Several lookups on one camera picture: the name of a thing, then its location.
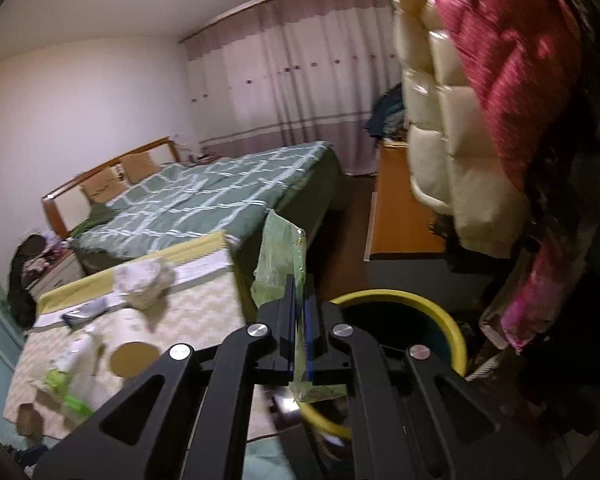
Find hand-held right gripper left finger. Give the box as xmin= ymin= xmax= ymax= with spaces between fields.
xmin=32 ymin=274 xmax=298 ymax=480

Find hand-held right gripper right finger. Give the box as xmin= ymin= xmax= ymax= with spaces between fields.
xmin=303 ymin=294 xmax=566 ymax=480

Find green plastic wrapper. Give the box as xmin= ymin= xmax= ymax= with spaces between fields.
xmin=250 ymin=208 xmax=350 ymax=404

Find yellow trash bin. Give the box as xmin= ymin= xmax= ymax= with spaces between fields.
xmin=300 ymin=288 xmax=467 ymax=442

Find crumpled white tissue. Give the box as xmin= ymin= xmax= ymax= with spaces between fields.
xmin=113 ymin=257 xmax=177 ymax=312

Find bed with green quilt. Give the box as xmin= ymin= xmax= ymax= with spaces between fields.
xmin=70 ymin=141 xmax=344 ymax=275

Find white paper cup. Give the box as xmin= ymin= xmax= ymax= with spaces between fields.
xmin=97 ymin=305 xmax=164 ymax=380

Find wooden cabinet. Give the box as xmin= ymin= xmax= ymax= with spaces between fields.
xmin=364 ymin=139 xmax=452 ymax=262

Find grey blue packet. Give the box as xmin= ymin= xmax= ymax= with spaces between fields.
xmin=61 ymin=300 xmax=114 ymax=332

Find tan pillow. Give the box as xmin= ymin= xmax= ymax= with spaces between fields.
xmin=119 ymin=152 xmax=160 ymax=183
xmin=80 ymin=167 xmax=127 ymax=202

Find dark green blanket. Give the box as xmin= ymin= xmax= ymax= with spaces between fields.
xmin=71 ymin=202 xmax=117 ymax=239

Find white green bottle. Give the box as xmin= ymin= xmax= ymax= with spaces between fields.
xmin=41 ymin=332 xmax=107 ymax=422

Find pink garment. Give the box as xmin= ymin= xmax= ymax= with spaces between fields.
xmin=500 ymin=237 xmax=577 ymax=355

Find pile of dark clothes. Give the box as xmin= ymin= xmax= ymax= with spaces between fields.
xmin=364 ymin=82 xmax=411 ymax=144

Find white nightstand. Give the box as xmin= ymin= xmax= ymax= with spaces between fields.
xmin=27 ymin=250 xmax=87 ymax=300

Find cream chair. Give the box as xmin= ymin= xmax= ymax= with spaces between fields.
xmin=391 ymin=0 xmax=532 ymax=261

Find pink white curtain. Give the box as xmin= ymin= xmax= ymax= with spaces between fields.
xmin=179 ymin=0 xmax=407 ymax=177

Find wooden bed headboard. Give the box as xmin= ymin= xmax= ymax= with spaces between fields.
xmin=41 ymin=136 xmax=177 ymax=238

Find dark clothes heap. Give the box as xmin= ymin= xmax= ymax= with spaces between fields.
xmin=6 ymin=233 xmax=74 ymax=332

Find brown cardboard piece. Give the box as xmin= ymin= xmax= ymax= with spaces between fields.
xmin=16 ymin=402 xmax=49 ymax=439

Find black hanging garment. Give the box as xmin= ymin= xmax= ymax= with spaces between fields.
xmin=527 ymin=0 xmax=600 ymax=441

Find red garment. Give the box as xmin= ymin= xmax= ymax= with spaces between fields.
xmin=412 ymin=0 xmax=582 ymax=197

